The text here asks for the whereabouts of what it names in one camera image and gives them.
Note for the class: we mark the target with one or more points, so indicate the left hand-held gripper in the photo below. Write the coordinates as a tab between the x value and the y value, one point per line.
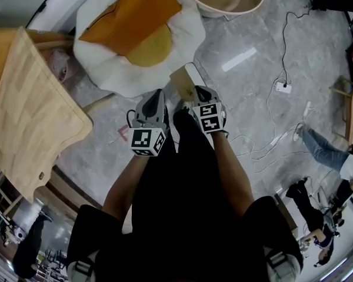
147	140

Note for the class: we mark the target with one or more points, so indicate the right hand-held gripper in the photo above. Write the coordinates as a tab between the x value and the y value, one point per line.
210	117

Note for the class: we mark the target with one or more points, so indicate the beige hardcover book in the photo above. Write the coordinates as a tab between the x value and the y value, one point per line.
182	81

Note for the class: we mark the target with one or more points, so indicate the white round cushion seat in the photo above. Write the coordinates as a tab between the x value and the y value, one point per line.
114	72

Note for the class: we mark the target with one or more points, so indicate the person's right forearm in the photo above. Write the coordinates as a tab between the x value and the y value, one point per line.
232	169

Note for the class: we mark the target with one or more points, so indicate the person's left forearm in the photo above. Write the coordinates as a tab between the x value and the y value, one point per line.
126	181

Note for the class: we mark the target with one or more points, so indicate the round mustard seat cushion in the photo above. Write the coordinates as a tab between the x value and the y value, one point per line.
153	50

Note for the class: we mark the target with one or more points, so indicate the white square power strip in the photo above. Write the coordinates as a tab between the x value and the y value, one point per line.
283	87

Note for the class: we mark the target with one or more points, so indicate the orange square cushion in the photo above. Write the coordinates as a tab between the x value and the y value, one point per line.
129	19

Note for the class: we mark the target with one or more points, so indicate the pink plastic bag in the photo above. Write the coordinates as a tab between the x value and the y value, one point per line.
61	65

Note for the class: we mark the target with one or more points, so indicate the white slim power strip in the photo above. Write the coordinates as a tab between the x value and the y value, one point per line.
307	109

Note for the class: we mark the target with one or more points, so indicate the round wooden platform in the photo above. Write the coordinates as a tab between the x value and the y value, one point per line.
70	189

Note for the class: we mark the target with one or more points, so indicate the person's black clothing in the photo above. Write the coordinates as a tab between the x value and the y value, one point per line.
179	222

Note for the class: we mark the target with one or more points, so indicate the light wooden table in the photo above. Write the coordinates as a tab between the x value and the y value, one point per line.
35	113

